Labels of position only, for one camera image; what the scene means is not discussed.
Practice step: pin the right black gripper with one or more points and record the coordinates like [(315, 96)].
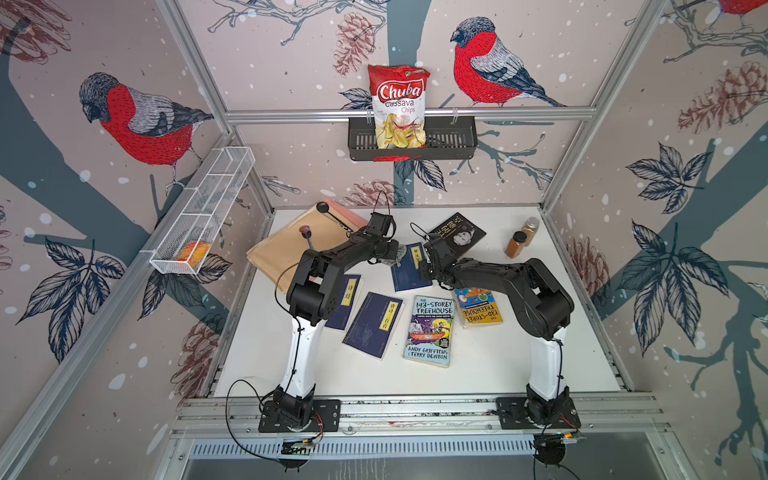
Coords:
[(422, 272)]

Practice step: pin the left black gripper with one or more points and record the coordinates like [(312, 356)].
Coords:
[(392, 254)]

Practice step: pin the grey striped cloth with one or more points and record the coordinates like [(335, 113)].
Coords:
[(390, 253)]

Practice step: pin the blue book yellow label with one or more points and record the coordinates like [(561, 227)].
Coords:
[(405, 272)]

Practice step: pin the black book with face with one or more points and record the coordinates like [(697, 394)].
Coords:
[(459, 233)]

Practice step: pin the dark blue book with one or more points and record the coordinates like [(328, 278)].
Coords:
[(349, 288), (373, 324)]

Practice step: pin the yellow orange treehouse book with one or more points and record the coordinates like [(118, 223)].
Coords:
[(477, 307)]

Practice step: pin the colourful treehouse book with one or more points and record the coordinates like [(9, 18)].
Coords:
[(430, 327)]

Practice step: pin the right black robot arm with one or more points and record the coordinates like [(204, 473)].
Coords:
[(542, 308)]

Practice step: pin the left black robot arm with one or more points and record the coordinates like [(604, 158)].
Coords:
[(312, 297)]

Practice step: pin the pink tray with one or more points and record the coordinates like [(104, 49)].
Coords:
[(348, 217)]

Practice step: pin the black spoon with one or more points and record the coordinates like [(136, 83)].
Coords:
[(324, 208)]

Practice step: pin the iridescent purple spoon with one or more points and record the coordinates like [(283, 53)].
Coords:
[(306, 233)]

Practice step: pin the brown spice jar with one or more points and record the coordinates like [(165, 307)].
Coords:
[(516, 244)]

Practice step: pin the tan paper sheet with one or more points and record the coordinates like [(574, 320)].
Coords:
[(276, 255)]

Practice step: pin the tan spice jar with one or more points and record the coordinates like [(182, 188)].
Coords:
[(530, 228)]

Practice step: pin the red cassava chips bag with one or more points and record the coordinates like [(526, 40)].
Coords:
[(398, 105)]

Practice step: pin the orange packet in shelf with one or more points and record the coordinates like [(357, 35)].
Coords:
[(193, 253)]

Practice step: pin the black wall basket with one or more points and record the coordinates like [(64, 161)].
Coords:
[(446, 139)]

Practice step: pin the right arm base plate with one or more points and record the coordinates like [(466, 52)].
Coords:
[(518, 412)]

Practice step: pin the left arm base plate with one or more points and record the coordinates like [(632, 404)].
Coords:
[(325, 416)]

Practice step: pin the white wire shelf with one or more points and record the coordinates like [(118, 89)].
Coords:
[(206, 210)]

